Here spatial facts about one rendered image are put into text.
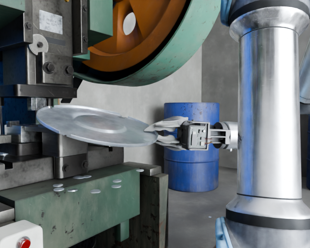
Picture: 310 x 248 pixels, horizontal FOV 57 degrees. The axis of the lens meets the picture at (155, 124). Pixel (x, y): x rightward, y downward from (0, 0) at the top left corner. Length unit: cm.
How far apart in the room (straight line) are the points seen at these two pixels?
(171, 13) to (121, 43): 26
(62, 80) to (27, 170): 26
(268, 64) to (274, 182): 16
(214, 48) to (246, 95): 382
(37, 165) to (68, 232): 18
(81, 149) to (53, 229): 22
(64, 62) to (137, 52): 32
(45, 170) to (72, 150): 8
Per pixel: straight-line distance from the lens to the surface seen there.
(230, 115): 407
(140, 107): 308
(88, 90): 257
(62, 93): 89
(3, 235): 54
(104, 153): 90
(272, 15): 45
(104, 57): 119
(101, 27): 95
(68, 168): 77
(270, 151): 41
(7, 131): 92
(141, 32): 112
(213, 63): 422
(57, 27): 90
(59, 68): 84
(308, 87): 74
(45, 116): 69
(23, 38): 79
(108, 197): 81
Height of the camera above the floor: 83
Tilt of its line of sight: 3 degrees down
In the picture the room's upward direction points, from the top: straight up
